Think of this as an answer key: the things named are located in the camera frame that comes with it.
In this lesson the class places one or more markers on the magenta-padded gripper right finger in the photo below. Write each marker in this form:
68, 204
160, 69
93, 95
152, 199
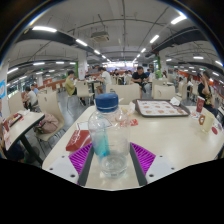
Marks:
145, 160

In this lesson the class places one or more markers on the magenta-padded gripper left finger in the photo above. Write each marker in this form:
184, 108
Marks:
78, 160

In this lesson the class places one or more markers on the clear blue-capped water bottle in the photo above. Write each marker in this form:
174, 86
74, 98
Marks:
110, 140

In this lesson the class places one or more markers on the flat red box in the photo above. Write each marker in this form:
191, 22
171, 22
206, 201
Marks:
77, 140

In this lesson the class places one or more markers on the white paper slip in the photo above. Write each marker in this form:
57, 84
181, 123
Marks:
81, 126

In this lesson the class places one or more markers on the pink backpack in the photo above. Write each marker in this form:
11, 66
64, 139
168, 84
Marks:
50, 124

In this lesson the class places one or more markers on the brown food tray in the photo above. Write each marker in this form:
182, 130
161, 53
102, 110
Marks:
160, 108

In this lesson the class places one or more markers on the neighbouring cream dining table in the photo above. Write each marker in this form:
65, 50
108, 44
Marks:
26, 125

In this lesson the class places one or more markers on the white crumpled napkin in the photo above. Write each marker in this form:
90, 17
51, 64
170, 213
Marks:
175, 101

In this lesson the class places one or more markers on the cream chair with round hole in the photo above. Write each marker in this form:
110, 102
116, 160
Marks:
126, 93
164, 92

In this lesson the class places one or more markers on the flat round red coaster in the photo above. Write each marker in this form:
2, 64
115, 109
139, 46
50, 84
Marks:
214, 130

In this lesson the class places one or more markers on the red paper cup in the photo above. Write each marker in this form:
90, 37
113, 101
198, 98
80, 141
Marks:
200, 104

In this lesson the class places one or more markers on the ceiling air conditioner unit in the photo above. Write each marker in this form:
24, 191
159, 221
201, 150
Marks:
100, 36

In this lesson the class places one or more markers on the ceiling strip lights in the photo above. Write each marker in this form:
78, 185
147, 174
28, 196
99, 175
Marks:
44, 29

